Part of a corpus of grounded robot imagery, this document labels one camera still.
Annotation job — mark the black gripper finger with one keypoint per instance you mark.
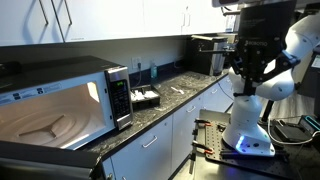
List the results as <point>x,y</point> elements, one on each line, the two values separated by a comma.
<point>286,61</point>
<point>246,85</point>

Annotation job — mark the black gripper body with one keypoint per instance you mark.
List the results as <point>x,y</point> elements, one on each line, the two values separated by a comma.
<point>263,30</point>

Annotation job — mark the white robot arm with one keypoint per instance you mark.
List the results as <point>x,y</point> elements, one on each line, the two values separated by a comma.
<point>246,116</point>

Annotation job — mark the black steel microwave body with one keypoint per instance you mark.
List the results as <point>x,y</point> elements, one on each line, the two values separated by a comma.
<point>66,68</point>

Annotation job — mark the glass microwave turntable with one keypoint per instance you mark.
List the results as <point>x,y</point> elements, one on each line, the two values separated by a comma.
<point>66,130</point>

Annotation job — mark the black stand pole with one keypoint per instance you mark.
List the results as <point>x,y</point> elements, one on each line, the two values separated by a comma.
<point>268,111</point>

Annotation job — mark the tall black cabinet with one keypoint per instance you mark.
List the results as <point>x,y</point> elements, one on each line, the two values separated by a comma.
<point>310,90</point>

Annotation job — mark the black silver coffee machine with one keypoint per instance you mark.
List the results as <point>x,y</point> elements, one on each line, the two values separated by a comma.
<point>203,60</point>

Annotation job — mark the black orange clamp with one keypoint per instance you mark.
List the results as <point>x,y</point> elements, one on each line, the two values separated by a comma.
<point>201,121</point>
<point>201,146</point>

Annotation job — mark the flat black box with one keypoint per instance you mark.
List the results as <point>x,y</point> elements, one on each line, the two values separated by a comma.
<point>291,132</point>

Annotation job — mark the teal edged black box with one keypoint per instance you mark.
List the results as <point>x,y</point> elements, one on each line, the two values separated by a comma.
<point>311,122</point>

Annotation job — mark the white plastic utensil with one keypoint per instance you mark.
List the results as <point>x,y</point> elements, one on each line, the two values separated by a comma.
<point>176,89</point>

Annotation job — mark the teal soap bottle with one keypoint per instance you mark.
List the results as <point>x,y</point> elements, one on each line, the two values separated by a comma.
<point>153,71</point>

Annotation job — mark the black plastic tray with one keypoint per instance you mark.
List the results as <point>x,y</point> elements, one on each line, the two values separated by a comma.
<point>146,101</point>

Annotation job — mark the white packets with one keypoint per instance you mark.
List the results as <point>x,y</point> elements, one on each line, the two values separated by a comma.
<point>145,95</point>

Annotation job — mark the white wall outlet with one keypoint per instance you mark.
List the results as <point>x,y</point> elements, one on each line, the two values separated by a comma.
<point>134,60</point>

